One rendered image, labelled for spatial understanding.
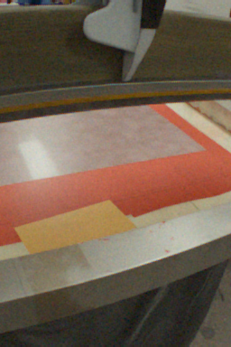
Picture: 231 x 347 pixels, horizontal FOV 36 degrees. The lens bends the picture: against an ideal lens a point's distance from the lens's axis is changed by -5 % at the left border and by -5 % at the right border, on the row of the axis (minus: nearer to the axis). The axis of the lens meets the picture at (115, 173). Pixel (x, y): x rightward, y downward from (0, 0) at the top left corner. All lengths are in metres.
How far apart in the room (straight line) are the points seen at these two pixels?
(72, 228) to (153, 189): 0.11
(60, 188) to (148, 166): 0.12
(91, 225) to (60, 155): 0.13
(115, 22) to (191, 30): 0.09
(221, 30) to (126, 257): 0.24
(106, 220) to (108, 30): 0.18
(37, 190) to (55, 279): 0.16
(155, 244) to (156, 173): 0.16
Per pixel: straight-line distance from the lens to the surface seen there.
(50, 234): 0.33
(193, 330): 0.71
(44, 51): 0.29
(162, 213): 0.37
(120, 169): 0.43
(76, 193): 0.38
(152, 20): 0.29
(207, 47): 0.37
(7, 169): 0.42
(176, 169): 0.45
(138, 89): 0.32
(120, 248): 0.27
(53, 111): 0.32
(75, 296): 0.26
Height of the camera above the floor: 1.18
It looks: 32 degrees down
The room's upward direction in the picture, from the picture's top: 7 degrees clockwise
